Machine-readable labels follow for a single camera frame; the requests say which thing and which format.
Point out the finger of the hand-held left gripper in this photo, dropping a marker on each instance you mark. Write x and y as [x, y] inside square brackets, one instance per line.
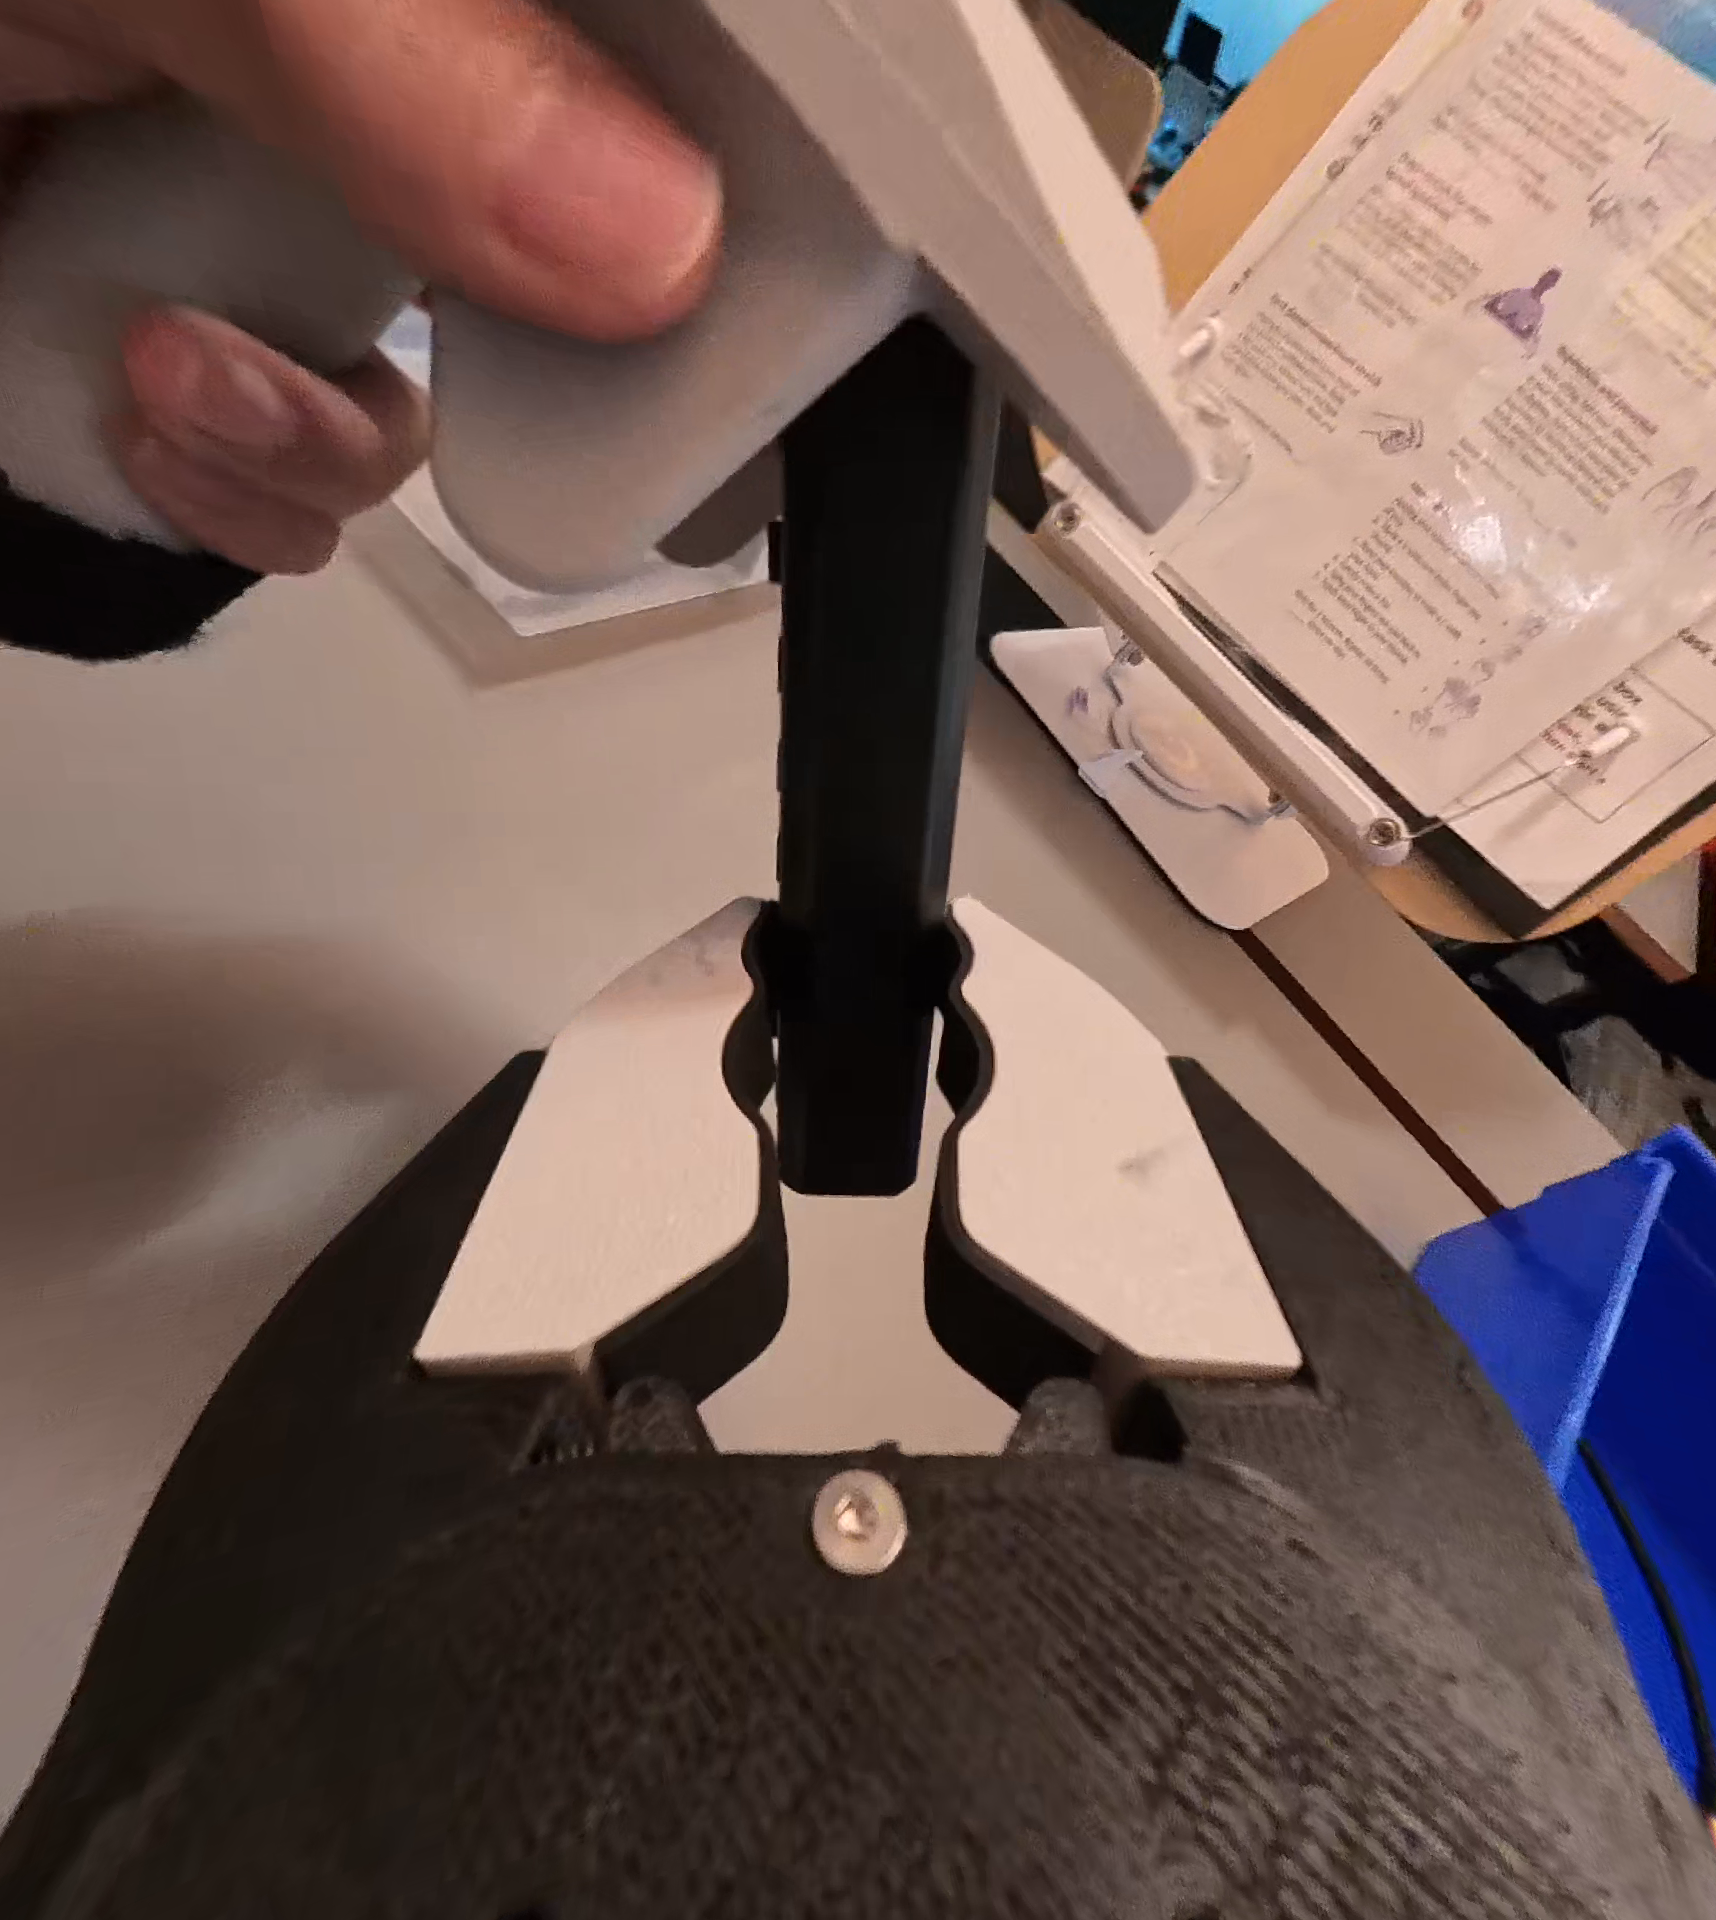
[978, 181]

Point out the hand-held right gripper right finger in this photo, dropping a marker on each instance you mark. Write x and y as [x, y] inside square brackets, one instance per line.
[1113, 1201]

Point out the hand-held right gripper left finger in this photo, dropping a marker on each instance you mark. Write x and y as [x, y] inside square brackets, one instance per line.
[603, 1201]

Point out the black usb hub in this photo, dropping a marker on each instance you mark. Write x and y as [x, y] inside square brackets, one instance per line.
[873, 750]

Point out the person's left hand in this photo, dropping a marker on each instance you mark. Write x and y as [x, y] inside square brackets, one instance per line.
[468, 105]

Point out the instruction sheet on clipboard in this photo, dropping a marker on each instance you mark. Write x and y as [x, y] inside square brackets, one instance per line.
[1248, 194]

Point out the white clamp bar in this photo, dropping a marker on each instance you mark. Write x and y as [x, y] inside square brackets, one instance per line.
[1219, 675]

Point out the laminated instruction sheet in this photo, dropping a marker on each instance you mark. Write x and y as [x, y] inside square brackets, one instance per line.
[1519, 450]

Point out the blue plastic bin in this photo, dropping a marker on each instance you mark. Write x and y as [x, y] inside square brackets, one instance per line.
[1698, 1350]

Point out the white adhesive mount plate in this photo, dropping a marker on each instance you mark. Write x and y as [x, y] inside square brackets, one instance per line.
[1219, 863]

